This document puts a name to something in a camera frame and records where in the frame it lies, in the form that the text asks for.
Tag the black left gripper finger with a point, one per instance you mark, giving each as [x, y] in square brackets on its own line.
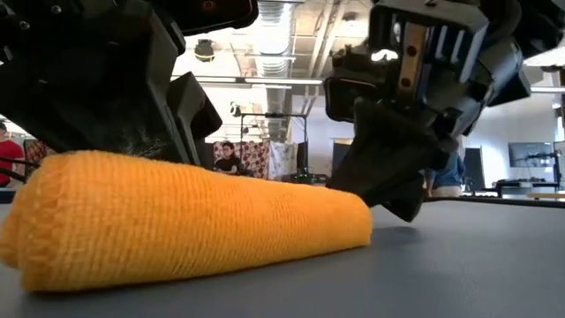
[194, 115]
[88, 110]

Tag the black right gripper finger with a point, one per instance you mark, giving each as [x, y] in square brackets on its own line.
[388, 159]

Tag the orange microfibre towel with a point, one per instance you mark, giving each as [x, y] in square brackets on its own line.
[176, 221]

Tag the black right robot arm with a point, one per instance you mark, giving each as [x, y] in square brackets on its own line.
[543, 22]

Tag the person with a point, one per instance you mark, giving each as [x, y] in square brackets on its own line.
[227, 164]
[9, 159]
[448, 176]

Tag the red patterned cloth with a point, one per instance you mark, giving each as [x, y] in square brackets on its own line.
[37, 152]

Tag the round black ceiling lamp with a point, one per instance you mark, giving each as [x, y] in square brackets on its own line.
[204, 49]

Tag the red floral cloth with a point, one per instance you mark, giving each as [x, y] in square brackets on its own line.
[256, 154]

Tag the black panel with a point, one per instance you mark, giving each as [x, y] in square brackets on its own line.
[472, 163]

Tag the long ceiling light strip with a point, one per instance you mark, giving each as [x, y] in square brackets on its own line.
[282, 81]

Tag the white floral cloth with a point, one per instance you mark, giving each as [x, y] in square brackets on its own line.
[280, 159]

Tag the grey screen monitor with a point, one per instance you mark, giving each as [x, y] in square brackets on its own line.
[527, 152]

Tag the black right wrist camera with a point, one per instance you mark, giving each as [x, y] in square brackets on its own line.
[348, 99]

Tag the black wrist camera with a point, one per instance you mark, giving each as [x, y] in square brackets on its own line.
[220, 17]
[348, 99]

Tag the black metal rig frame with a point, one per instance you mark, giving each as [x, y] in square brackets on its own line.
[273, 115]

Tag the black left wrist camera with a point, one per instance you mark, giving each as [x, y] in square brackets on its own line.
[220, 17]

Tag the corrugated silver ceiling duct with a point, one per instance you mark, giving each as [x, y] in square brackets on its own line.
[273, 48]

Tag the black table frame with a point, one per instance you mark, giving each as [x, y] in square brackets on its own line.
[507, 201]

